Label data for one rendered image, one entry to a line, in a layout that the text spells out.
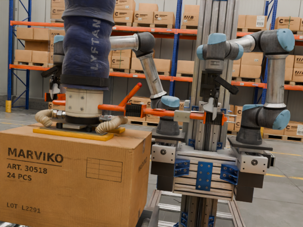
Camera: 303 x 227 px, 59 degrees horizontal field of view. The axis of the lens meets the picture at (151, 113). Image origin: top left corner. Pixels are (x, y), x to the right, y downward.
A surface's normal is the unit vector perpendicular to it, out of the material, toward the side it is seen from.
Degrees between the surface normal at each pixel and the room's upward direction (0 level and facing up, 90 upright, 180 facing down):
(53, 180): 90
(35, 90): 90
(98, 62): 74
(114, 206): 90
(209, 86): 90
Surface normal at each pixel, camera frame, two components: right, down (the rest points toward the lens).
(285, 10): -0.15, 0.10
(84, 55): 0.28, -0.15
